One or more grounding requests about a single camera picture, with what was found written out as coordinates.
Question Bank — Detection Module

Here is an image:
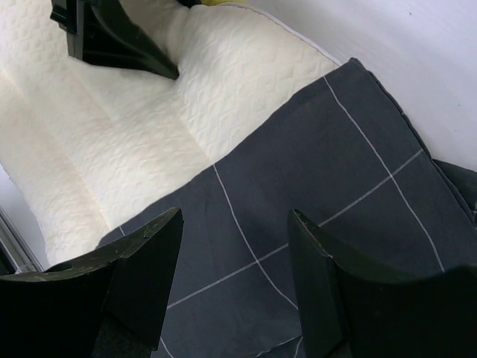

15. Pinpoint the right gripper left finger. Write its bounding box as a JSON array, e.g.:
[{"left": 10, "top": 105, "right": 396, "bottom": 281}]
[{"left": 1, "top": 208, "right": 183, "bottom": 357}]

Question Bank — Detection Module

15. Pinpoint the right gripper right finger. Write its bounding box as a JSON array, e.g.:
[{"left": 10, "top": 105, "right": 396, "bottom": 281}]
[{"left": 287, "top": 210, "right": 476, "bottom": 357}]

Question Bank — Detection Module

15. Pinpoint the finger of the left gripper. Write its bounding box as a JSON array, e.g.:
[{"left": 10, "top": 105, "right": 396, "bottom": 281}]
[{"left": 50, "top": 0, "right": 179, "bottom": 80}]

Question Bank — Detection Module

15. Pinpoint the cream yellow pillow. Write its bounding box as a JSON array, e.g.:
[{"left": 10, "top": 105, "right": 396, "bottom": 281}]
[{"left": 1, "top": 1, "right": 336, "bottom": 265}]

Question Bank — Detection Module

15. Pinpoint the dark grey plaid pillowcase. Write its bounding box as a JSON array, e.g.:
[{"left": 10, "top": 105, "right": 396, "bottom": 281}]
[{"left": 101, "top": 59, "right": 476, "bottom": 357}]

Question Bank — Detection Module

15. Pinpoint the aluminium rail right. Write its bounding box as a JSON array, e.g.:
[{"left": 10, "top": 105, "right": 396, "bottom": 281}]
[{"left": 1, "top": 209, "right": 43, "bottom": 275}]

